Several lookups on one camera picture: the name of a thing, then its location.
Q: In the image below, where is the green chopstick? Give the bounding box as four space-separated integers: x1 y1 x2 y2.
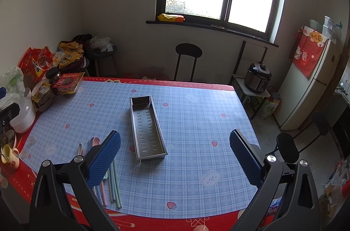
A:
112 160 122 208
107 167 115 202

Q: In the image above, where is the pink chopstick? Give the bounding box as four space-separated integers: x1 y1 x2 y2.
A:
100 181 107 207

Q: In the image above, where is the blue spoon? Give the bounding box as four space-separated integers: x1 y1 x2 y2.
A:
88 137 94 151

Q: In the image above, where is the white spoon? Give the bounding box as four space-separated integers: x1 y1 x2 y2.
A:
77 143 82 155

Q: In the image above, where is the pink spoon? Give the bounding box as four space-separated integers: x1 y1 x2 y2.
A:
91 137 100 147

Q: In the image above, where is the white plastic lidded container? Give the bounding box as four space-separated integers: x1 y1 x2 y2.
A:
9 97 36 133

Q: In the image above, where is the green white plastic bag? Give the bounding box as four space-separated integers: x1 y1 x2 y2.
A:
0 66 26 97

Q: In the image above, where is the black chair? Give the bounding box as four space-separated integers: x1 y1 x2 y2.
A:
271 111 333 165

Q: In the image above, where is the yellow ceramic mug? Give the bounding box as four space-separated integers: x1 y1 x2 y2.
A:
1 145 19 171

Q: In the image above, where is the brown food packet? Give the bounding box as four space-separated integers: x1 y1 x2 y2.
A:
31 83 54 112

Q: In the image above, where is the small white side table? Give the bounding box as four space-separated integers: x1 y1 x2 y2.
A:
232 76 271 120

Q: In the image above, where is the stainless steel utensil tray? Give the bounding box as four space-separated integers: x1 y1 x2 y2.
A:
130 95 168 162

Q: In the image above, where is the red snack bag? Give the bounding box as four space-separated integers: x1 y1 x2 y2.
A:
18 46 54 83

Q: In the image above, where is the dark glass jar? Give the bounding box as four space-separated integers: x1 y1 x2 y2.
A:
45 66 61 84

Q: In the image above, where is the red tablecloth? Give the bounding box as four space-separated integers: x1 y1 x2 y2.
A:
2 78 257 230

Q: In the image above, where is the red peanut package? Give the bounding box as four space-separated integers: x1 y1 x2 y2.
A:
52 73 84 95

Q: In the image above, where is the blue plaid table mat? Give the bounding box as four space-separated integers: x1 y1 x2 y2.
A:
20 81 257 219

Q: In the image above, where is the white refrigerator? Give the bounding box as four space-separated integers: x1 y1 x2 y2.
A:
274 37 341 131

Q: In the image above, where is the silver rice cooker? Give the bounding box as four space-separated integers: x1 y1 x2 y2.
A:
244 63 272 93

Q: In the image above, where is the yellow snack bags pile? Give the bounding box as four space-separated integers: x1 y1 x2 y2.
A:
58 41 84 69

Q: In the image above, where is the white plastic bag on stool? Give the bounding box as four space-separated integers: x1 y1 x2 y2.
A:
89 36 113 53

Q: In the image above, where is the black round stool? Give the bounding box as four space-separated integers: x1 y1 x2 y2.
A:
173 43 203 82

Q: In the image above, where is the red cloth on refrigerator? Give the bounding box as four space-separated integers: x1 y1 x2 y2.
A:
292 26 328 78

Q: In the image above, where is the yellow orange bag on sill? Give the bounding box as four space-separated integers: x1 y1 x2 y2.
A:
157 13 184 23

